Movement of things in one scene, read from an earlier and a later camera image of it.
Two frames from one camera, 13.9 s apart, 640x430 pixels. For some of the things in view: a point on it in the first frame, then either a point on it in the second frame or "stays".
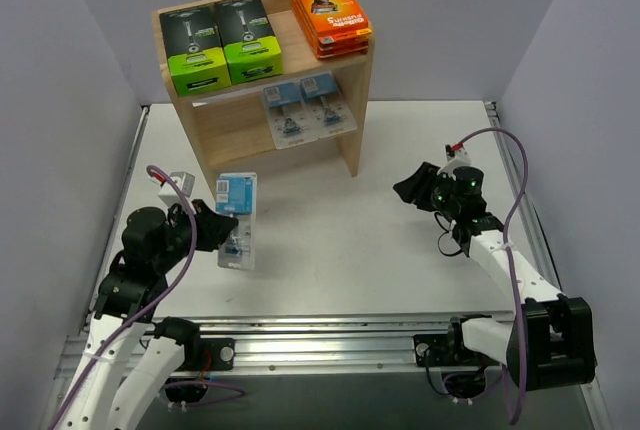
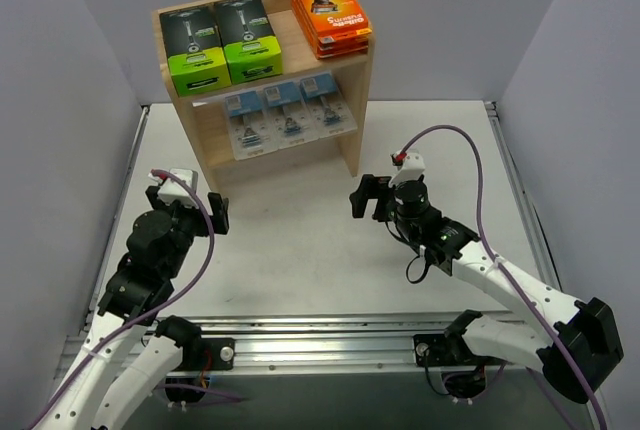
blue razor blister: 287,120 stays
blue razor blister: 327,109 stays
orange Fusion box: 331,45 stays
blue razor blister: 236,195 to 251,129
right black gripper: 429,190 to 379,199
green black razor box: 251,47 stays
